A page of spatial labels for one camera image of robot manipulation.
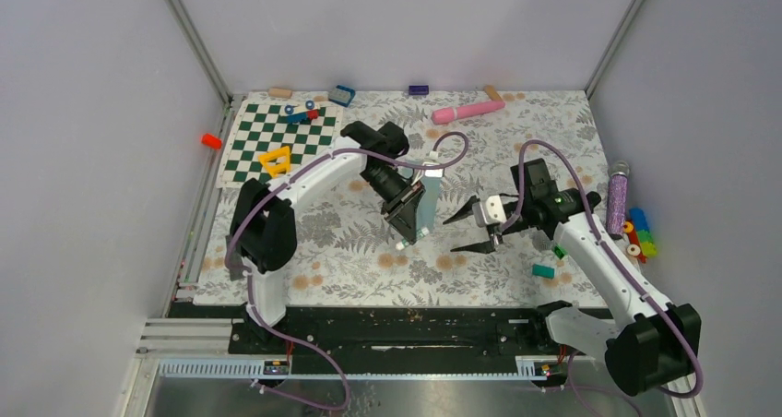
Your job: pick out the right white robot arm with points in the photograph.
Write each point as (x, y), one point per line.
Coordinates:
(651, 341)

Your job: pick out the teal small block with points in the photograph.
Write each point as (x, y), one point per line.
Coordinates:
(544, 272)

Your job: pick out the blue grey lego brick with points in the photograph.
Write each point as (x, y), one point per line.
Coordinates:
(341, 95)

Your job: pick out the beige wooden cylinder left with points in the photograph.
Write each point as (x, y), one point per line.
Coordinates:
(279, 93)

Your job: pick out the purple glitter microphone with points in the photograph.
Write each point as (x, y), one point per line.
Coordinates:
(617, 198)

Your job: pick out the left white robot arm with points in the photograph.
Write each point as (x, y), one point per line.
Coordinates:
(263, 236)

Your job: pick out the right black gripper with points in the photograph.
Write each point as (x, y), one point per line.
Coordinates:
(483, 247)

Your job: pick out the green white chessboard mat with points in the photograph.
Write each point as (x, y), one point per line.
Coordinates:
(258, 128)

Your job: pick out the purple lego brick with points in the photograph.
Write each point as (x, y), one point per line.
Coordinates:
(418, 90)

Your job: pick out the teal green envelope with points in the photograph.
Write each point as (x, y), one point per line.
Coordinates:
(426, 211)

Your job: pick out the pink marker pen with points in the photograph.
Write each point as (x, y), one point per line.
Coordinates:
(447, 115)

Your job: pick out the colourful stacked block toy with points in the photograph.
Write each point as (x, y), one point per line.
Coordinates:
(639, 234)

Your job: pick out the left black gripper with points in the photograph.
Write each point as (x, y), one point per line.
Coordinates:
(401, 212)

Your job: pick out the beige wooden cylinder right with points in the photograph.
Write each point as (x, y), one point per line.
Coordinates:
(492, 93)

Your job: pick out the dark grey lego baseplate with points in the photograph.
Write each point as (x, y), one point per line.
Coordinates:
(233, 260)

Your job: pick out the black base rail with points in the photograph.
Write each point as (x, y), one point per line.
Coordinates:
(397, 340)

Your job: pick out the red cylinder block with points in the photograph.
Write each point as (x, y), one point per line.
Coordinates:
(211, 141)

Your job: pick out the blue red toy car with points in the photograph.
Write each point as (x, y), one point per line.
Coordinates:
(300, 113)

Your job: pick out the beige wooden cylinder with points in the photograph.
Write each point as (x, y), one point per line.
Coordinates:
(279, 93)
(492, 93)

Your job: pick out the floral patterned table mat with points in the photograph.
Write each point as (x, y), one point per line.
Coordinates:
(346, 253)

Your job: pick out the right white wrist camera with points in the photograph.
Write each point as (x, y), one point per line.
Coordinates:
(489, 211)

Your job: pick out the yellow triangle frame toy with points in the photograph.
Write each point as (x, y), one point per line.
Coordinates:
(276, 162)

